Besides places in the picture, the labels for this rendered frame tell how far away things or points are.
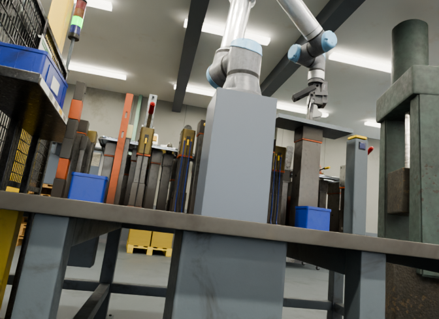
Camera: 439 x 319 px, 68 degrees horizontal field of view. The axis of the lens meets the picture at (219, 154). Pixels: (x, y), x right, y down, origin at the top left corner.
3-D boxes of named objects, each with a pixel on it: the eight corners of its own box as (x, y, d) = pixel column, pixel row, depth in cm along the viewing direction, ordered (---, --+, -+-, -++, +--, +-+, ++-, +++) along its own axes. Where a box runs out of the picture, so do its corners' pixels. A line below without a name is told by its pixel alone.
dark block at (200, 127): (196, 217, 143) (208, 125, 151) (199, 217, 136) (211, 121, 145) (185, 216, 141) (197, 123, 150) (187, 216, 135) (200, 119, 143)
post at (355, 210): (355, 236, 150) (358, 144, 159) (367, 238, 143) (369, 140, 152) (341, 235, 148) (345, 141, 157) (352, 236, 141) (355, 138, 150)
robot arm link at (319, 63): (304, 51, 157) (317, 57, 161) (302, 72, 155) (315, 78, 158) (316, 45, 150) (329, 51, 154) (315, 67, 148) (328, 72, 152)
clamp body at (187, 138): (181, 216, 144) (193, 134, 152) (186, 216, 134) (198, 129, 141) (166, 214, 142) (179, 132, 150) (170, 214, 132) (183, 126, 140)
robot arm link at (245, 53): (238, 65, 108) (242, 28, 110) (217, 78, 119) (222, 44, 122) (266, 76, 113) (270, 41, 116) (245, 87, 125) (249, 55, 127)
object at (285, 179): (283, 228, 162) (287, 170, 167) (285, 228, 159) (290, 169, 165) (276, 227, 161) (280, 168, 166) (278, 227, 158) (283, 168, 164)
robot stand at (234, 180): (266, 224, 97) (277, 98, 106) (200, 216, 94) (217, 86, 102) (247, 222, 117) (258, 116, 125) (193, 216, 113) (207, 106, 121)
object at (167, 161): (164, 213, 159) (172, 155, 165) (165, 213, 154) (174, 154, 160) (153, 212, 158) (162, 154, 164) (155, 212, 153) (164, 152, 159)
